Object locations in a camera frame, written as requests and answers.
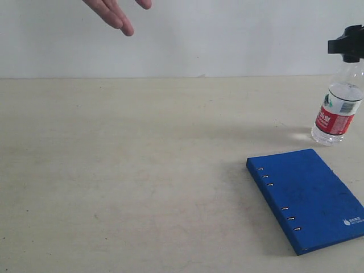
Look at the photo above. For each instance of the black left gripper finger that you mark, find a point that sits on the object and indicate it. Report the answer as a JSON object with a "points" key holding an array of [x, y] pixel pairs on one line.
{"points": [[341, 45]]}

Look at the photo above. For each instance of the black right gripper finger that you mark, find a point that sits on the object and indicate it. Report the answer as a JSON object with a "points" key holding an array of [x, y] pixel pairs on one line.
{"points": [[355, 39]]}

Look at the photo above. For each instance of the clear water bottle red label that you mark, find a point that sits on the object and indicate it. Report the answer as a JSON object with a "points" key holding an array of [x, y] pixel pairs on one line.
{"points": [[340, 104]]}

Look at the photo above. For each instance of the blue ring binder notebook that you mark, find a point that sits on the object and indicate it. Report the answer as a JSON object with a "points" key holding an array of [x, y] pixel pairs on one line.
{"points": [[314, 208]]}

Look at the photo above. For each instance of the person's bare hand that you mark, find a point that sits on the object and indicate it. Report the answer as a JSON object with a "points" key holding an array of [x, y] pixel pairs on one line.
{"points": [[111, 13]]}

